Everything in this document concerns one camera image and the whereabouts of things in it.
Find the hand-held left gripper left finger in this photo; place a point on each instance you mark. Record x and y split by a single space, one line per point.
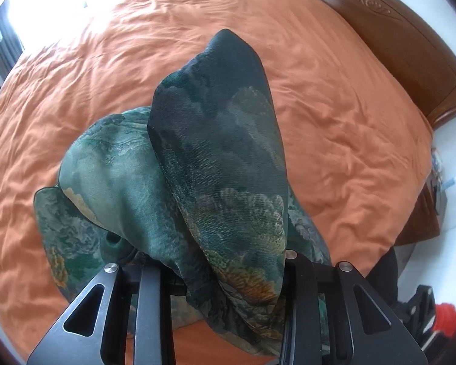
148 296

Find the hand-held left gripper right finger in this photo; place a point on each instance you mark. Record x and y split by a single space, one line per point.
301 296

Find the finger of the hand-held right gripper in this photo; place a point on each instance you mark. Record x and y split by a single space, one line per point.
418 311

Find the green printed dress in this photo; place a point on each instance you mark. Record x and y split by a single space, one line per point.
212 140

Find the red cloth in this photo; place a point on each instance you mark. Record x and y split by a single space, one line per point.
454 317

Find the bedside table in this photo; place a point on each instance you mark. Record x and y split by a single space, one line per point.
439 194

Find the orange bedspread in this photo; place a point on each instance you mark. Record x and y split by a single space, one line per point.
345 121

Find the carved wooden headboard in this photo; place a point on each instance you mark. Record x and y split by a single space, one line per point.
402 45

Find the grey curtain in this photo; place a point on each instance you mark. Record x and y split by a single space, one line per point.
7 45

